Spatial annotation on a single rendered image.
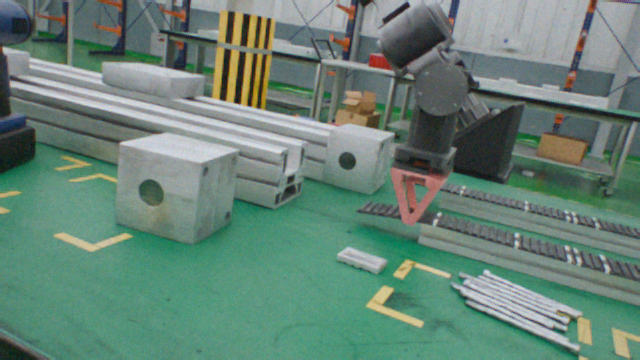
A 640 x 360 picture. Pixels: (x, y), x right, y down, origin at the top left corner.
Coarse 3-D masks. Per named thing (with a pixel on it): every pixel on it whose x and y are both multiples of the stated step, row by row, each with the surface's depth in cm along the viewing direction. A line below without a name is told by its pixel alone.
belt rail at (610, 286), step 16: (432, 240) 66; (448, 240) 66; (464, 240) 64; (480, 240) 63; (464, 256) 65; (480, 256) 64; (496, 256) 63; (512, 256) 63; (528, 256) 62; (528, 272) 62; (544, 272) 61; (560, 272) 61; (576, 272) 60; (592, 272) 60; (592, 288) 60; (608, 288) 59; (624, 288) 59
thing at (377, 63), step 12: (324, 60) 373; (336, 60) 409; (372, 60) 378; (384, 60) 375; (324, 72) 376; (336, 72) 424; (372, 72) 367; (384, 72) 364; (336, 84) 426; (396, 144) 423
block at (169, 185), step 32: (128, 160) 55; (160, 160) 54; (192, 160) 53; (224, 160) 58; (128, 192) 56; (160, 192) 55; (192, 192) 53; (224, 192) 59; (128, 224) 57; (160, 224) 56; (192, 224) 54; (224, 224) 62
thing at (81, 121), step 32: (32, 96) 81; (64, 96) 80; (96, 96) 86; (64, 128) 82; (96, 128) 78; (128, 128) 76; (160, 128) 74; (192, 128) 73; (224, 128) 78; (256, 160) 70; (288, 160) 76; (256, 192) 70; (288, 192) 77
